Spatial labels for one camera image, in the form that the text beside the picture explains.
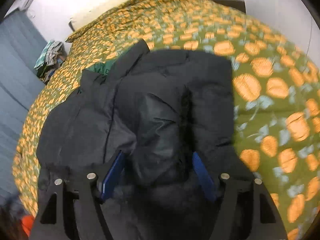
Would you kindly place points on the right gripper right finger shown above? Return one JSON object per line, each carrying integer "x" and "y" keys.
{"x": 243, "y": 207}

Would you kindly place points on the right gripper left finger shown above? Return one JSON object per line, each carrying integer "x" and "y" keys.
{"x": 72, "y": 207}

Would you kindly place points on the black puffer jacket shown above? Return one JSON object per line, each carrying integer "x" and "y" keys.
{"x": 158, "y": 107}

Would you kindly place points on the pile of clothes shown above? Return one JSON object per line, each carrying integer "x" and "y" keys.
{"x": 50, "y": 60}

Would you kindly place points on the green orange floral duvet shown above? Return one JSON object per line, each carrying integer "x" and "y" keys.
{"x": 276, "y": 93}

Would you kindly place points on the blue curtain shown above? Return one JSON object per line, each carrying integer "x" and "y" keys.
{"x": 21, "y": 45}

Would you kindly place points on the cream upholstered headboard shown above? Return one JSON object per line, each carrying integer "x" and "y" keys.
{"x": 83, "y": 18}

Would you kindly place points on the dark right nightstand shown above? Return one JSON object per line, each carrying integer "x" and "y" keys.
{"x": 236, "y": 4}

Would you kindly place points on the white wardrobe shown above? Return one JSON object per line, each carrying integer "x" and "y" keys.
{"x": 292, "y": 19}

